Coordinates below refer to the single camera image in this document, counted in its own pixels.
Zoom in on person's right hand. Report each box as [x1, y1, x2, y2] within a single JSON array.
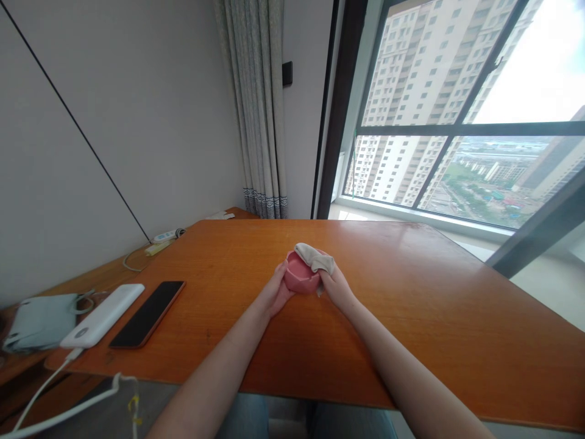
[[315, 249, 355, 308]]

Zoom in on person's left hand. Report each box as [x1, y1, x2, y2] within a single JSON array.
[[264, 263, 293, 319]]

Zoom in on person's right fingers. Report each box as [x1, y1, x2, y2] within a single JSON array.
[[315, 249, 338, 297]]

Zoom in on grey cleaning cloth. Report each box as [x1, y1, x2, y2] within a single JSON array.
[[294, 243, 337, 279]]

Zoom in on pink faceted bowl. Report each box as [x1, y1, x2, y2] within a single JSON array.
[[283, 249, 326, 297]]

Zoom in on black smartphone with orange case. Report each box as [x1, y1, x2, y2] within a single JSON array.
[[108, 280, 187, 351]]

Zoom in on person's legs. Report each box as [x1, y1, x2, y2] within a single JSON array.
[[228, 393, 403, 439]]

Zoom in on patterned grey curtain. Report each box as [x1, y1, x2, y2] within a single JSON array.
[[213, 0, 291, 221]]

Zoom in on white power bank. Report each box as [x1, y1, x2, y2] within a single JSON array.
[[60, 283, 146, 350]]

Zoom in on large window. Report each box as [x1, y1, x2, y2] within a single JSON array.
[[310, 0, 585, 280]]

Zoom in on light blue pouch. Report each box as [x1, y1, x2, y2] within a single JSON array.
[[1, 292, 97, 355]]

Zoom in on white charging cable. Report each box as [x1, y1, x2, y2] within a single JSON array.
[[0, 347, 140, 439]]

